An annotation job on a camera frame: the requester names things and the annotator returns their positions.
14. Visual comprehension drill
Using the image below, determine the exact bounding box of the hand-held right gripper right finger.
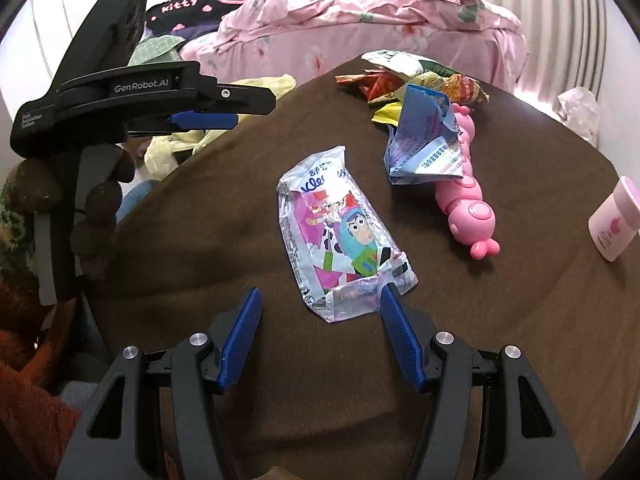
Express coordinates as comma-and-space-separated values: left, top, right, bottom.
379, 282, 586, 480

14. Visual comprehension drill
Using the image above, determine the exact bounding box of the person's left hand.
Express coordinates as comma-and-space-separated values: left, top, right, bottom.
12, 147, 136, 281

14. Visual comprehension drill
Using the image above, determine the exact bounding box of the yellow snack wrapper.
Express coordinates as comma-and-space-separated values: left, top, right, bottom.
371, 101, 407, 129

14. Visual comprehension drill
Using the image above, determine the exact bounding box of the pink floral duvet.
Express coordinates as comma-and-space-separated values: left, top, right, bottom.
220, 0, 524, 37

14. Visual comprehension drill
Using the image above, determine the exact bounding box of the person's leg in blue jeans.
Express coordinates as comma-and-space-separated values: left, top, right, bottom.
119, 180, 157, 217

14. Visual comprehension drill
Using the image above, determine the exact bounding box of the cartoon print tissue packet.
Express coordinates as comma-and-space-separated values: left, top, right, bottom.
276, 145, 418, 325

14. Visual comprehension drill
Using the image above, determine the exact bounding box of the orange snack bag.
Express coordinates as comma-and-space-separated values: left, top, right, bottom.
440, 74, 489, 106

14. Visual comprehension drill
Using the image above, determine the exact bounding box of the pink white lotion bottle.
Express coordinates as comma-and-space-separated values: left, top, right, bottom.
587, 176, 640, 263

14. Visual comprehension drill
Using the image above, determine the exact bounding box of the white green snack wrapper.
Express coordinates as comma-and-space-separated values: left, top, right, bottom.
361, 50, 451, 79

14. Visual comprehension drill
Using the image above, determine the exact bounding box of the white plastic bag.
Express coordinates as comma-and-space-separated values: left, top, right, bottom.
554, 86, 601, 144

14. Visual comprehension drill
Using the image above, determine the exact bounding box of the bed with pink floral sheet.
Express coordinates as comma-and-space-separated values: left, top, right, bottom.
177, 0, 531, 98

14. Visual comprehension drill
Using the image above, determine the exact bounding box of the black Hello Kitty pillow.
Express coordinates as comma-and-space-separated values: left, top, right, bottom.
145, 0, 264, 41

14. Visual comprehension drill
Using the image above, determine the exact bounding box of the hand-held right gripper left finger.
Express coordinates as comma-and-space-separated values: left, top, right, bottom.
56, 287, 263, 480

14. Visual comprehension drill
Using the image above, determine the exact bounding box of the blue white foil wrapper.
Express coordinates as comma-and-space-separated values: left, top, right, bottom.
383, 84, 466, 186

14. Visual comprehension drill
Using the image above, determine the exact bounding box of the green checked cloth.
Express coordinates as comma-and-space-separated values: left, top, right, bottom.
127, 35, 184, 67

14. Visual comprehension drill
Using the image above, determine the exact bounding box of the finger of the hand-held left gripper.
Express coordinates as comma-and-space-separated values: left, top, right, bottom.
127, 111, 240, 136
197, 77, 277, 115

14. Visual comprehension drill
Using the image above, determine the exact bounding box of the person's orange sweater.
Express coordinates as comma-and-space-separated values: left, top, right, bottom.
0, 270, 84, 480

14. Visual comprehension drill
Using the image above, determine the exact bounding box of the red snack wrapper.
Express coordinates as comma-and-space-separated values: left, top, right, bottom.
335, 67, 402, 106

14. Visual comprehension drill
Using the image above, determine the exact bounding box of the pink caterpillar toy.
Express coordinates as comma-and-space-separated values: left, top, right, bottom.
434, 101, 501, 261

